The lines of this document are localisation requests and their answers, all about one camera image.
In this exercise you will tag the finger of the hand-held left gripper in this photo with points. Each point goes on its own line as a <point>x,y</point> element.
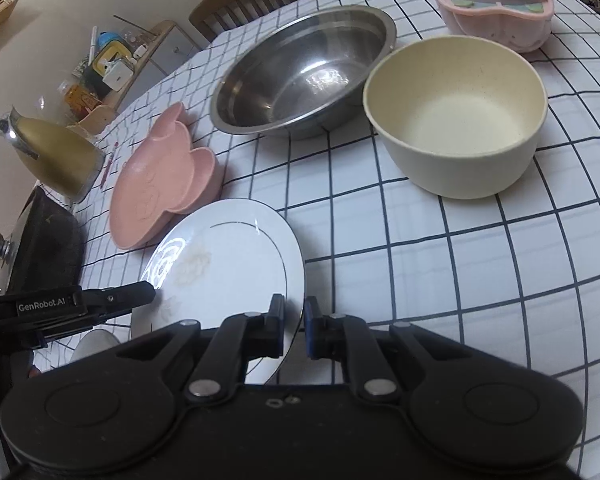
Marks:
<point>125,296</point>

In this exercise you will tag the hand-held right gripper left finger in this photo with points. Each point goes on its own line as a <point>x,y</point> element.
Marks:
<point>278,327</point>

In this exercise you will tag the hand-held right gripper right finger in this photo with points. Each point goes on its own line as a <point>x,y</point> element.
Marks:
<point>310,332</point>

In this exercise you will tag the white ceramic plate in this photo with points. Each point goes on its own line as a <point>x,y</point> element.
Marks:
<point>220,260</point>

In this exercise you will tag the pink bear-shaped plate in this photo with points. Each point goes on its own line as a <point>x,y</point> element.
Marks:
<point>155,185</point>

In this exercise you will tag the large stainless steel bowl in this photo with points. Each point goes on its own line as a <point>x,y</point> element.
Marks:
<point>290,75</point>

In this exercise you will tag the pink steel-lined bowl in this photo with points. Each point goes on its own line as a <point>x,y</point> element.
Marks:
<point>495,25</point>

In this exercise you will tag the black pot with lid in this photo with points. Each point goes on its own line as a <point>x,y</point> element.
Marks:
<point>45,240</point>

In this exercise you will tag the checked white tablecloth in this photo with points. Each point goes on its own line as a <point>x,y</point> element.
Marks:
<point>380,240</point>

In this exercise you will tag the red pen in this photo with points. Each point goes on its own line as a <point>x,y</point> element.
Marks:
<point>106,170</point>

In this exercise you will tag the olive metal kettle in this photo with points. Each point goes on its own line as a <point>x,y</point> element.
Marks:
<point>60,160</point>

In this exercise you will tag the orange snack packet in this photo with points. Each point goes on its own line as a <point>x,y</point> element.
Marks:
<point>80,96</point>

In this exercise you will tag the white plastic box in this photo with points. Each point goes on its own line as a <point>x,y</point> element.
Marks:
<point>117,76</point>

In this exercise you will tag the yellow square clock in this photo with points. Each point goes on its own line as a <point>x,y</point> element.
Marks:
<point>111,57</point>

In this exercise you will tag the wooden sideboard cabinet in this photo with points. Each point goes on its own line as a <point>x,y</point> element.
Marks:
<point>172,47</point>

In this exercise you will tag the cream round bowl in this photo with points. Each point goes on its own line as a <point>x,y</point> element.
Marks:
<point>455,110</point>

